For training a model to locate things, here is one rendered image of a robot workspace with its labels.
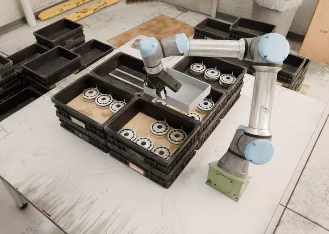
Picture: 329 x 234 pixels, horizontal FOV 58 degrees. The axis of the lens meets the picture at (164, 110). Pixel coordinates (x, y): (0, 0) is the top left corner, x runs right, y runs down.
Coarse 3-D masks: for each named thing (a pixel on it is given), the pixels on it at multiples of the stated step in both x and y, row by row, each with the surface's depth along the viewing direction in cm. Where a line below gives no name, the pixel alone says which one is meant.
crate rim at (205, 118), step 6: (216, 90) 172; (144, 96) 167; (222, 96) 167; (156, 102) 164; (216, 102) 164; (168, 108) 160; (216, 108) 164; (180, 114) 157; (210, 114) 158; (198, 120) 153; (204, 120) 154
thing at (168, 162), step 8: (152, 104) 163; (120, 112) 158; (112, 120) 153; (192, 120) 153; (104, 128) 149; (120, 136) 145; (192, 136) 147; (128, 144) 144; (136, 144) 141; (184, 144) 142; (144, 152) 140; (152, 152) 138; (176, 152) 138; (160, 160) 136; (168, 160) 135
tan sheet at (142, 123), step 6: (138, 114) 171; (132, 120) 168; (138, 120) 168; (144, 120) 168; (150, 120) 168; (156, 120) 168; (126, 126) 164; (132, 126) 164; (138, 126) 164; (144, 126) 164; (138, 132) 161; (144, 132) 161; (150, 138) 158; (156, 138) 158; (162, 138) 158; (156, 144) 155; (162, 144) 155; (168, 144) 155; (174, 150) 152
